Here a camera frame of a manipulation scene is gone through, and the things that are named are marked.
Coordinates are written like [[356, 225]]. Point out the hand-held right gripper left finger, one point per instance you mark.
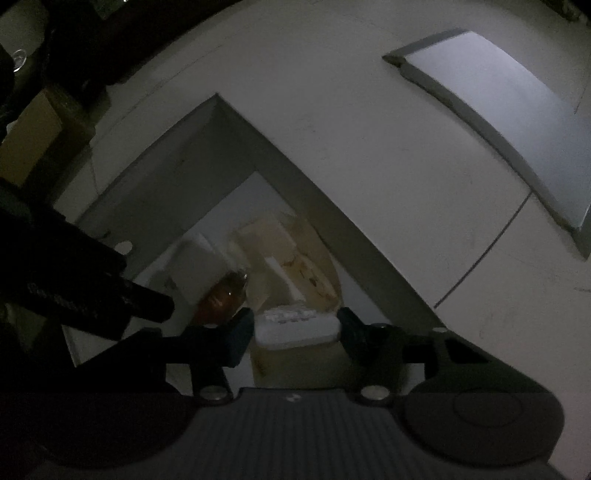
[[239, 337]]

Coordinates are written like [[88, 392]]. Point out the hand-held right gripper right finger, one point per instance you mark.
[[352, 334]]

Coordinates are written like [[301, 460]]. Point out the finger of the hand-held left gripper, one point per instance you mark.
[[150, 302]]

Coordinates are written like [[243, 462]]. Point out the orange bottle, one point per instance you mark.
[[224, 295]]

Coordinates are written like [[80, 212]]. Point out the white rectangular device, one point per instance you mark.
[[298, 325]]

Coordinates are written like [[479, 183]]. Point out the grey storage box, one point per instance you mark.
[[295, 203]]

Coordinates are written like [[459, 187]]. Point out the brown cardboard box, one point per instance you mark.
[[30, 138]]

